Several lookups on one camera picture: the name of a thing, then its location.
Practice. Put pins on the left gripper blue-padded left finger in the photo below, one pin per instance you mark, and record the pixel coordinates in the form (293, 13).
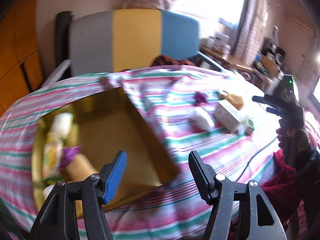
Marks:
(57, 217)

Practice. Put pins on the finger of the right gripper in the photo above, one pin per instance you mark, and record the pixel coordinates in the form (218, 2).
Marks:
(274, 105)

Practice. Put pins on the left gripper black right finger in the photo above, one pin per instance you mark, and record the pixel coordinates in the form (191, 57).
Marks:
(257, 219)

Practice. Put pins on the yellow sponge cake slice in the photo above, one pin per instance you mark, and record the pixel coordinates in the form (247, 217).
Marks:
(79, 169)

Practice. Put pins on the gloved right hand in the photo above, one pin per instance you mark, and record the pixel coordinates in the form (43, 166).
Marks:
(292, 137)

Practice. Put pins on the green white small box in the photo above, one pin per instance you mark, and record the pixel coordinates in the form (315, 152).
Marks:
(248, 126)

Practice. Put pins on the packaged yellow cake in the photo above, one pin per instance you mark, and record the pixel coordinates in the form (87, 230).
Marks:
(235, 100)

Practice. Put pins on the green white cracker packet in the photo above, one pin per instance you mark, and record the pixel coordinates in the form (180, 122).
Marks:
(52, 154)

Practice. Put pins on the white cardboard box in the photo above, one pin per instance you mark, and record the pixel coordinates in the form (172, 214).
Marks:
(228, 115)

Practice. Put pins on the wooden desk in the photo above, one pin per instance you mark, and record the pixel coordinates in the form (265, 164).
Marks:
(228, 61)

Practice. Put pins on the purple snack packet in tin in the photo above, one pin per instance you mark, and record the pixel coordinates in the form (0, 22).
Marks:
(68, 155)

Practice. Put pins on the white product box on desk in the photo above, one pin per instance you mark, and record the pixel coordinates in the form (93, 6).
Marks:
(221, 42)

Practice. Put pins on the white wrapped ball on bed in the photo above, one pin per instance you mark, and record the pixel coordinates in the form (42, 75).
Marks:
(202, 119)

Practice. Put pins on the purple snack packet on bed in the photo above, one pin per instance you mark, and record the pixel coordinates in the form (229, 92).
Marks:
(200, 98)

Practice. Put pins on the pink green striped bedsheet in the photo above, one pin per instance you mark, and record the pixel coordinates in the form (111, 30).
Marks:
(164, 96)

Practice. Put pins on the cream wrapped bun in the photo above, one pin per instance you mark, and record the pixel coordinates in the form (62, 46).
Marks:
(61, 126)

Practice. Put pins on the window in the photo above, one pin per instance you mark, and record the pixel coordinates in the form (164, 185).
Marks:
(213, 15)

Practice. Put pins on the gold metal tin box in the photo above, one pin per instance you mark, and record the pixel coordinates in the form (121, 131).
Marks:
(103, 124)

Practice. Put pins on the dark red cloth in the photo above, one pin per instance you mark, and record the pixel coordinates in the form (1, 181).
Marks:
(164, 60)

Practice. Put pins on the orange wooden wardrobe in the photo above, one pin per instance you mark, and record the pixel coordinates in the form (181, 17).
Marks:
(21, 71)

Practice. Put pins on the black rolled mat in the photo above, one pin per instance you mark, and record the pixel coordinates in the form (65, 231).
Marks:
(61, 36)

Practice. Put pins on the grey yellow blue headboard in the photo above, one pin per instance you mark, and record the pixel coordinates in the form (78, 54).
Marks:
(116, 40)

